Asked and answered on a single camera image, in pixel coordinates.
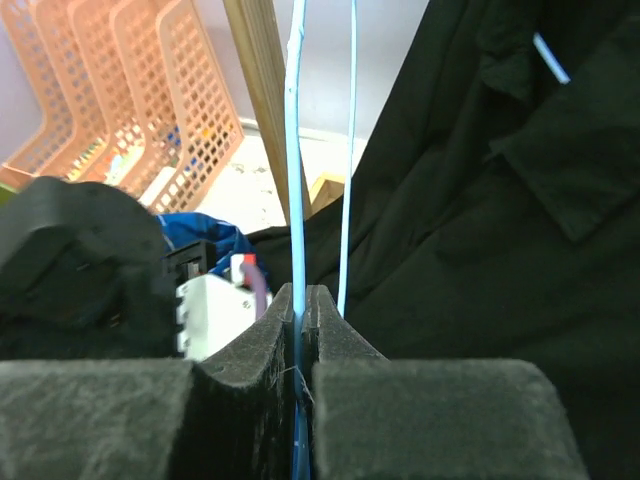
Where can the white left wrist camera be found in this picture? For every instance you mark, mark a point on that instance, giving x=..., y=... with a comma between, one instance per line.
x=214, y=310

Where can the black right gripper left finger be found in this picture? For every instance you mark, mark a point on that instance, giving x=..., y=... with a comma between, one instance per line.
x=229, y=417

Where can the green plastic basin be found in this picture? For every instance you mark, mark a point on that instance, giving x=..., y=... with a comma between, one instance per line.
x=7, y=193

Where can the pink mesh file organizer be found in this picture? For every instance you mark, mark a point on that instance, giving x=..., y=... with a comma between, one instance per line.
x=131, y=95

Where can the blue plaid shirt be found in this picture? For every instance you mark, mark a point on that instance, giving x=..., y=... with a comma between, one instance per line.
x=186, y=228

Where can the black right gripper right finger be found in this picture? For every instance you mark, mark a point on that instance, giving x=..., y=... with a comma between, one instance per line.
x=441, y=419

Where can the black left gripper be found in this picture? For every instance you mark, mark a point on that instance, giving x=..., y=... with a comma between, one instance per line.
x=88, y=272

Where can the light blue wire hanger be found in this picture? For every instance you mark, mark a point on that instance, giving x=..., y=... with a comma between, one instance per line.
x=301, y=468

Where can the black shirt on hanger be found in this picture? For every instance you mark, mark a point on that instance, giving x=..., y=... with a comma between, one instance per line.
x=495, y=209

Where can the wooden clothes rack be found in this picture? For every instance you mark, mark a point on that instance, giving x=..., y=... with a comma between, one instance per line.
x=256, y=36

